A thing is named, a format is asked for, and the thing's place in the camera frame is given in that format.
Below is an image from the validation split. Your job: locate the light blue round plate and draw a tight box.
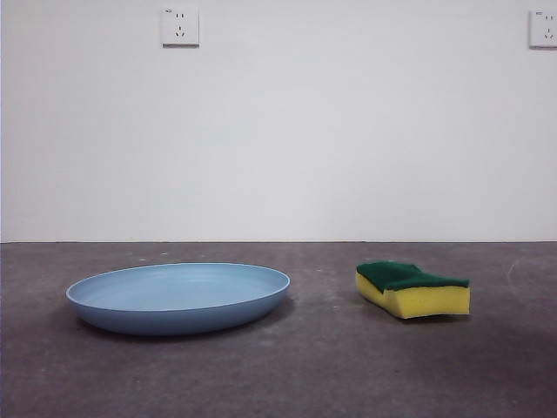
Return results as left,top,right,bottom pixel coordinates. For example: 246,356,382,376
65,261,292,337

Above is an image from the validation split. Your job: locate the yellow sponge with green pad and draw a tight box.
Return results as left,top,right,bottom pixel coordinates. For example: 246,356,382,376
355,260,472,320

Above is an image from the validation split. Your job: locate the white wall socket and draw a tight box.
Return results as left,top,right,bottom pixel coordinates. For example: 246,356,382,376
159,5,202,49
527,9,557,51

